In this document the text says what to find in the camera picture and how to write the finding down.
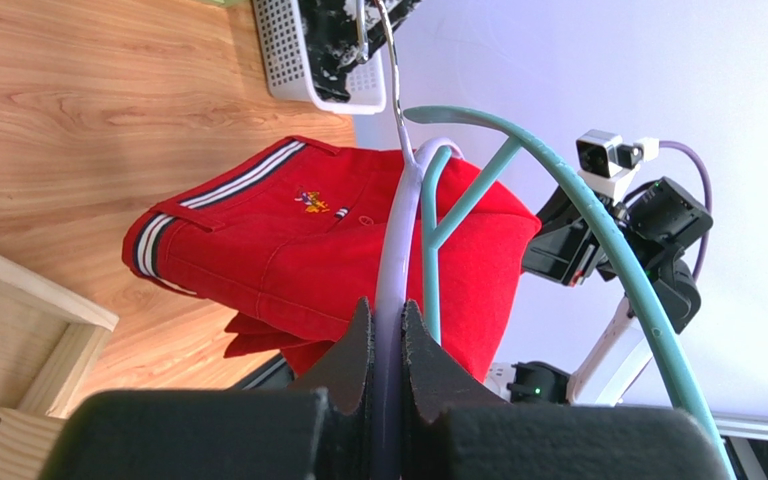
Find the red trousers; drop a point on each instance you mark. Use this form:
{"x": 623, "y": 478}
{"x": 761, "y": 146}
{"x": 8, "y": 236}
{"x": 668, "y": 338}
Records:
{"x": 292, "y": 238}

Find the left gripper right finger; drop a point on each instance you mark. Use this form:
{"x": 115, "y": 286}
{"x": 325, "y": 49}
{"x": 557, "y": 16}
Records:
{"x": 456, "y": 428}

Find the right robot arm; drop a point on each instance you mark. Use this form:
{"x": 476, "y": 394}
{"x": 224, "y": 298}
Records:
{"x": 624, "y": 319}

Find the lavender plastic hanger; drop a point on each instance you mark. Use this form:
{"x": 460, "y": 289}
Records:
{"x": 391, "y": 287}

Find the wooden clothes rack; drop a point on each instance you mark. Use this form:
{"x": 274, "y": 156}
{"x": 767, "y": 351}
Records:
{"x": 50, "y": 340}

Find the teal plastic hanger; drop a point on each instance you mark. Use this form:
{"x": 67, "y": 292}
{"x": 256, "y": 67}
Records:
{"x": 675, "y": 370}

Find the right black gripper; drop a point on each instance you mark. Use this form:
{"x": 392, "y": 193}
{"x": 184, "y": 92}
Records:
{"x": 565, "y": 250}

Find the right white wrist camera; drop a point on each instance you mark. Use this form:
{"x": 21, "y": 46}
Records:
{"x": 608, "y": 165}

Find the white plastic basket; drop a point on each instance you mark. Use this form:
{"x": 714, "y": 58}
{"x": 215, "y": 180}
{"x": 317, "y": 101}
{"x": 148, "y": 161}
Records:
{"x": 287, "y": 68}

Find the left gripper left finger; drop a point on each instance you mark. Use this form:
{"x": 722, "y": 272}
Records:
{"x": 316, "y": 428}

